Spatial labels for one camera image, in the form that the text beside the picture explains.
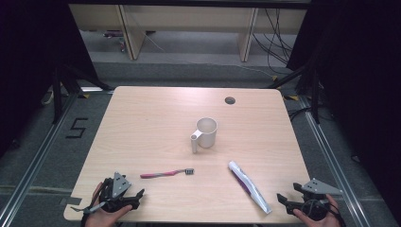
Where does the black curtain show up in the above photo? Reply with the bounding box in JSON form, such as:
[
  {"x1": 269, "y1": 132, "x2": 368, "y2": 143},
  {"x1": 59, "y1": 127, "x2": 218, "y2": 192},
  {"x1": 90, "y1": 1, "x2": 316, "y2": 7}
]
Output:
[
  {"x1": 0, "y1": 0, "x2": 99, "y2": 159},
  {"x1": 285, "y1": 0, "x2": 401, "y2": 218}
]

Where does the pink toothbrush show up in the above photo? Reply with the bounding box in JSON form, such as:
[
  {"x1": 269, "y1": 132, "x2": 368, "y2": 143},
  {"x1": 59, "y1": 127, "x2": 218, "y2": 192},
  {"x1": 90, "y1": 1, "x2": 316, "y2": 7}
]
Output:
[{"x1": 139, "y1": 167, "x2": 196, "y2": 180}]

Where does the white cup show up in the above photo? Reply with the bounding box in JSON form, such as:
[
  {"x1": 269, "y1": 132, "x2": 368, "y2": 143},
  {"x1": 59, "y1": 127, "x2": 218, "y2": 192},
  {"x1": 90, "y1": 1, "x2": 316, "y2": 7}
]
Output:
[{"x1": 189, "y1": 116, "x2": 218, "y2": 154}]

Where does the beige wooden furniture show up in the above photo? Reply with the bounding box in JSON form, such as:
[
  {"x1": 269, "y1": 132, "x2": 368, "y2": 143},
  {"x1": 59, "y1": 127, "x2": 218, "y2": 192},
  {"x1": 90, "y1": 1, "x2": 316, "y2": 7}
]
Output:
[{"x1": 69, "y1": 3, "x2": 308, "y2": 62}]

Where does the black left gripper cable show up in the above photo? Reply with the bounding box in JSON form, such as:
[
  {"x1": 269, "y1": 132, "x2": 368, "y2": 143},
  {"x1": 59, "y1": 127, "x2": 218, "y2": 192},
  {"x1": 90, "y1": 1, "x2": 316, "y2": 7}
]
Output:
[{"x1": 80, "y1": 178, "x2": 112, "y2": 227}]

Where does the person's left hand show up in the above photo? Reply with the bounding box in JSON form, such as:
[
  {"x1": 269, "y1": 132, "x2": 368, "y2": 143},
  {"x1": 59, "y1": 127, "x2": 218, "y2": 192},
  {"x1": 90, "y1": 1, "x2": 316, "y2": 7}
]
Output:
[{"x1": 84, "y1": 182, "x2": 133, "y2": 227}]

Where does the aluminium floor rail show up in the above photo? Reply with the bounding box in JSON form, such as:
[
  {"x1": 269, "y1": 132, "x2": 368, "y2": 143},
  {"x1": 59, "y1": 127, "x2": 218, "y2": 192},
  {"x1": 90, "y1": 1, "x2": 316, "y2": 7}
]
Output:
[
  {"x1": 0, "y1": 92, "x2": 79, "y2": 227},
  {"x1": 298, "y1": 94, "x2": 374, "y2": 227}
]

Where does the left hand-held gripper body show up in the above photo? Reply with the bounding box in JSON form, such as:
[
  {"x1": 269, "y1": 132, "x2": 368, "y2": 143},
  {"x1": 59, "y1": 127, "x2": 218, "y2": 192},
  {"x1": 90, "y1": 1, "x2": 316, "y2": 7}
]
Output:
[{"x1": 98, "y1": 171, "x2": 134, "y2": 213}]

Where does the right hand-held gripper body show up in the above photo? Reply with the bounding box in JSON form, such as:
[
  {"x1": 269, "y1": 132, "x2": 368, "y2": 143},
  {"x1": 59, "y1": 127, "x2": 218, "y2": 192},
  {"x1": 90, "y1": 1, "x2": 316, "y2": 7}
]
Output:
[{"x1": 295, "y1": 178, "x2": 343, "y2": 222}]

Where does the white purple toothpaste tube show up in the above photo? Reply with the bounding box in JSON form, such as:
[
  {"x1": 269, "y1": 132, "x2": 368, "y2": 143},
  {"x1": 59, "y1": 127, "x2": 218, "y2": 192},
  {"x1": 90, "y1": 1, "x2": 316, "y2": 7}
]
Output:
[{"x1": 228, "y1": 160, "x2": 273, "y2": 215}]

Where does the bundle of black cables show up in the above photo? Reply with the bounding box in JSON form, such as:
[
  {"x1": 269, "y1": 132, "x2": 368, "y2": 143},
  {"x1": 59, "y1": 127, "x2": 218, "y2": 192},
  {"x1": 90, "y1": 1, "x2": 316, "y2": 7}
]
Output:
[{"x1": 252, "y1": 8, "x2": 295, "y2": 76}]

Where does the person's right hand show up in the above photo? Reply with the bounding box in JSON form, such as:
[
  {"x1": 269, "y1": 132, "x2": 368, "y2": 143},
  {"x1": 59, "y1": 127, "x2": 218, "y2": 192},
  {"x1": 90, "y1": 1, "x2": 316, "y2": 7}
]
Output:
[{"x1": 292, "y1": 193, "x2": 344, "y2": 227}]

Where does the black metal stand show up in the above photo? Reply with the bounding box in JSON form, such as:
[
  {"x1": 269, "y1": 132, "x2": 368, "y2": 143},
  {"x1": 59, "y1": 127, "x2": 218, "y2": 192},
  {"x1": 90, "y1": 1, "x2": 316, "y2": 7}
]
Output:
[
  {"x1": 51, "y1": 61, "x2": 115, "y2": 125},
  {"x1": 267, "y1": 61, "x2": 322, "y2": 125}
]

